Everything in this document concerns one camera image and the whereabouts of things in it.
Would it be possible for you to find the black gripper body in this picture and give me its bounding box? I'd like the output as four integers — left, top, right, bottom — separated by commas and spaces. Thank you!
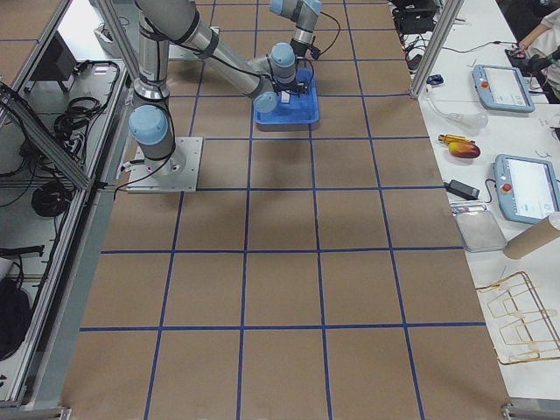
272, 81, 294, 98
293, 69, 313, 95

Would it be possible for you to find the blue plastic tray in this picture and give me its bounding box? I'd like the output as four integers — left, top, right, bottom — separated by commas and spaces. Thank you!
253, 67, 319, 128

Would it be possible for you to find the metal tray on desk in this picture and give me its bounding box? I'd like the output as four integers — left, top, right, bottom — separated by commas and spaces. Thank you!
455, 211, 507, 253

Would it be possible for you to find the red yellow mango toy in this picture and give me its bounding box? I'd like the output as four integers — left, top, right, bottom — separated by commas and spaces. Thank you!
448, 142, 480, 159

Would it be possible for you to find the black power adapter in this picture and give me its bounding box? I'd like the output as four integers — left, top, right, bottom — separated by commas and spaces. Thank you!
444, 179, 480, 200

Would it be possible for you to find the far teach pendant tablet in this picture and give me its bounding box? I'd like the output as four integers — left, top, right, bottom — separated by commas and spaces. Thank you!
472, 65, 535, 114

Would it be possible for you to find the teach pendant tablet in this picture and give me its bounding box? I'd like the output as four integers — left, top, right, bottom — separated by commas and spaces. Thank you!
493, 154, 559, 224
472, 65, 535, 114

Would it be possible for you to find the near teach pendant tablet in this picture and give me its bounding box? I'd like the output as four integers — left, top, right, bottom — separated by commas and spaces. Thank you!
493, 154, 559, 224

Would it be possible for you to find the cardboard tube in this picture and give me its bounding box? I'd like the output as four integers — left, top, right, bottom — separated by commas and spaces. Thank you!
503, 212, 559, 259

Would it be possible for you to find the yellow handled screwdriver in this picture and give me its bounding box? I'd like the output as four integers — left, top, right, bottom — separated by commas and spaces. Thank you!
438, 134, 471, 144

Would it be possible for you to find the aluminium frame post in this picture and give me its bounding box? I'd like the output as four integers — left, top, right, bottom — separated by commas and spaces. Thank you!
409, 0, 464, 99

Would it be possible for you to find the gold wire rack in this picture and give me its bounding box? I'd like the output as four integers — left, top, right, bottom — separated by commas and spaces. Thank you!
476, 271, 559, 366

